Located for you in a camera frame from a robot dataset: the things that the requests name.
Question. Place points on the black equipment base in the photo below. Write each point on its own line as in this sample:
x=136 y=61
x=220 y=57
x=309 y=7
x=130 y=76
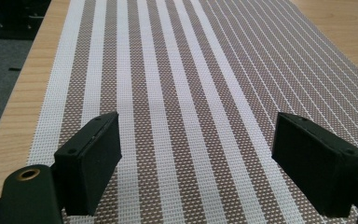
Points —
x=15 y=17

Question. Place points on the brown white striped woven placemat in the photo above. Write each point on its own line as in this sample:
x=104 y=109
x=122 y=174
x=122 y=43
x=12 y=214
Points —
x=192 y=77

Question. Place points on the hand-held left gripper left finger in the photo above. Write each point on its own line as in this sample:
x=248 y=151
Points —
x=85 y=169

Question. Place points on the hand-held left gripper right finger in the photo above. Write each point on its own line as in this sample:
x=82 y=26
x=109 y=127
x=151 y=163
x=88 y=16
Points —
x=315 y=168

